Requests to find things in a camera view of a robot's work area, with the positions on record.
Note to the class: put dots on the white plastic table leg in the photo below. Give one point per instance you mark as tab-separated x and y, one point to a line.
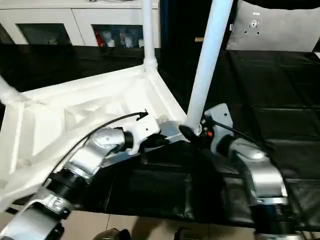
149	32
210	55
7	92

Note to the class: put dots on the white plastic table top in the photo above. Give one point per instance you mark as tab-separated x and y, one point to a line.
60	120

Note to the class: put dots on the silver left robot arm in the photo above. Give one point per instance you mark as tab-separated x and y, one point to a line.
85	165

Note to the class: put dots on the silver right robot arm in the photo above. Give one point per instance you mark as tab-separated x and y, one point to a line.
255	175

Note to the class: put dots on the black work mat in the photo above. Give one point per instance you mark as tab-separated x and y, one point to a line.
280	100

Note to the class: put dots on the small yellow label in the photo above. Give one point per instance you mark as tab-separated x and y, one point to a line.
199	39

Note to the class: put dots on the dark right robot foot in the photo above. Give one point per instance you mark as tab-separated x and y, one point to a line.
184	234

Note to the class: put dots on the dark robot foot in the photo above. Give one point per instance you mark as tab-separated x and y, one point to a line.
112	235
184	234

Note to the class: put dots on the dark left robot foot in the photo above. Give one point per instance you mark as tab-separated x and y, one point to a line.
112	235

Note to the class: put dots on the grey cushion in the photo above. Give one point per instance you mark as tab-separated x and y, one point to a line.
275	27

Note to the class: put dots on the white cabinet with glass doors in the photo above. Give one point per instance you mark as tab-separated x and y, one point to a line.
75	22

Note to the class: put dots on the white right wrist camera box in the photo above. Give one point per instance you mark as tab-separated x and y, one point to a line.
218	116

